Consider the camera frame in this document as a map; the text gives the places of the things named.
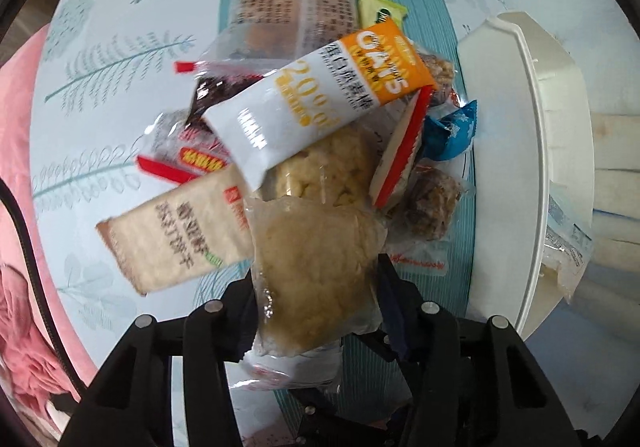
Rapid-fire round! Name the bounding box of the clear walnut snack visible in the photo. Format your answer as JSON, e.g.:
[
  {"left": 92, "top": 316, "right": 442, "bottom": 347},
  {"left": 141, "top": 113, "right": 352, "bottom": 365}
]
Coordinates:
[{"left": 385, "top": 164, "right": 468, "bottom": 277}]

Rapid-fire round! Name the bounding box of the clear yellow rice cake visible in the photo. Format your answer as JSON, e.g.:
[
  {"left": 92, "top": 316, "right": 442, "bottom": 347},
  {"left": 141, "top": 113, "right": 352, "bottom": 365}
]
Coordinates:
[{"left": 241, "top": 197, "right": 386, "bottom": 391}]

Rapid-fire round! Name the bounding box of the beige cracker packet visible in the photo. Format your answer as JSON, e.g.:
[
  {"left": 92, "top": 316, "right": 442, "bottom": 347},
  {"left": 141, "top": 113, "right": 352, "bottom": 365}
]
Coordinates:
[{"left": 96, "top": 166, "right": 253, "bottom": 295}]

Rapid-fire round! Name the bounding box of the red white striped packet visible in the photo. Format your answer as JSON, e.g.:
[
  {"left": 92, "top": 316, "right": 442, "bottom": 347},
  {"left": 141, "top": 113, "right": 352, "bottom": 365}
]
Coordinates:
[{"left": 369, "top": 86, "right": 433, "bottom": 213}]

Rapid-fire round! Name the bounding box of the blue candy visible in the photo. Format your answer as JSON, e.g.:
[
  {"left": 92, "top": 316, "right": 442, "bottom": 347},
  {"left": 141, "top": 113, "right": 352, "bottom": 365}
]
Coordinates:
[{"left": 421, "top": 100, "right": 477, "bottom": 162}]

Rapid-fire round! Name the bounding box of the red white snack packet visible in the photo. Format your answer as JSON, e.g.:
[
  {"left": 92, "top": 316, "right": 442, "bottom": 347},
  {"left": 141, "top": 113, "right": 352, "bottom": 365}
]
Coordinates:
[{"left": 136, "top": 110, "right": 232, "bottom": 184}]

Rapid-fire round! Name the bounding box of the white orange oats bar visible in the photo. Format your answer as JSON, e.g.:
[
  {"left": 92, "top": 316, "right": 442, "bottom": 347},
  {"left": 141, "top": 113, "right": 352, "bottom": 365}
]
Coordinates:
[{"left": 204, "top": 19, "right": 436, "bottom": 192}]

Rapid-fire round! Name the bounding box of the dark red bean snack packet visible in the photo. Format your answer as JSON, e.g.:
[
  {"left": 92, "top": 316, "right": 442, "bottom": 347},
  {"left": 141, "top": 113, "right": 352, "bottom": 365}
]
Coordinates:
[{"left": 174, "top": 62, "right": 264, "bottom": 132}]

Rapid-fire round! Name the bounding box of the green pineapple cake packet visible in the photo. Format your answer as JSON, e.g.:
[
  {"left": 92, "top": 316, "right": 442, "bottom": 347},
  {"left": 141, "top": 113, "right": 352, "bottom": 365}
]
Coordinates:
[{"left": 357, "top": 0, "right": 408, "bottom": 29}]

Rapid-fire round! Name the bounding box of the yellow puffed rice cake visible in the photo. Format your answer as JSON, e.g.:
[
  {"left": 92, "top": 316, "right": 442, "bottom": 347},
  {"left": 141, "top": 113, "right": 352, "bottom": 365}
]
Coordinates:
[{"left": 260, "top": 123, "right": 378, "bottom": 209}]

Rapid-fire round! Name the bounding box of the clear nut cluster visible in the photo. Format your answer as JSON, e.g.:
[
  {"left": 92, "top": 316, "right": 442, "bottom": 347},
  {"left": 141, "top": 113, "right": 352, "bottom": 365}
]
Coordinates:
[{"left": 419, "top": 51, "right": 457, "bottom": 106}]

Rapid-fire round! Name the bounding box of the pink quilt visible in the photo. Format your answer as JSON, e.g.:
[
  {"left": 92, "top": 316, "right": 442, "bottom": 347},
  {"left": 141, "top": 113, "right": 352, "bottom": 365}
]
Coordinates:
[{"left": 0, "top": 24, "right": 99, "bottom": 428}]

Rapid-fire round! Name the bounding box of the white floral bedding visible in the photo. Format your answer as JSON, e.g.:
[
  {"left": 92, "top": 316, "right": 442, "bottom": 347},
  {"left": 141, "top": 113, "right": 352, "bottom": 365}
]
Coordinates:
[{"left": 505, "top": 0, "right": 639, "bottom": 437}]

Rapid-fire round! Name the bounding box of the white plastic storage bin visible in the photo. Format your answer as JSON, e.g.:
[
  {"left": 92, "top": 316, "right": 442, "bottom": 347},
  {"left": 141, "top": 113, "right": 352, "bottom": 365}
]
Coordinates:
[{"left": 458, "top": 12, "right": 594, "bottom": 337}]

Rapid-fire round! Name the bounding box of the clear wrapped brown bread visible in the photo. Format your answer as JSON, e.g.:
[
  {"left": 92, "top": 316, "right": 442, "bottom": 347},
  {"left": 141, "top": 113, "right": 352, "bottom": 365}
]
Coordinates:
[{"left": 210, "top": 0, "right": 359, "bottom": 63}]

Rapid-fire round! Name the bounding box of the black cable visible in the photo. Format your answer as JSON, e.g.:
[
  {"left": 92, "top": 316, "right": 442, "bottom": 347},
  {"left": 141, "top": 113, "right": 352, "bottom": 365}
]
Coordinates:
[{"left": 0, "top": 178, "right": 89, "bottom": 401}]

